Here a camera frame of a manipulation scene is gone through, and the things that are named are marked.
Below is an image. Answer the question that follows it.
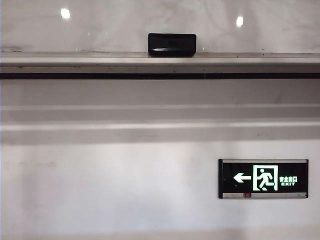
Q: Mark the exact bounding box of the black whiteboard eraser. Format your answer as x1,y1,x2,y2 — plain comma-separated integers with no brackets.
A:
147,32,197,58

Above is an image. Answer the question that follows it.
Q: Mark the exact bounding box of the aluminium whiteboard tray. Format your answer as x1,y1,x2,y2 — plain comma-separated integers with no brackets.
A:
0,51,320,81

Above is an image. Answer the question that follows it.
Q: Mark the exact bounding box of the white whiteboard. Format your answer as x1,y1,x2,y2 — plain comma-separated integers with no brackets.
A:
0,0,320,54

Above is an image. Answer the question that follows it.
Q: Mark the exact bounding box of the black green exit sign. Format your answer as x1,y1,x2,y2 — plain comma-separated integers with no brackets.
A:
218,158,309,200

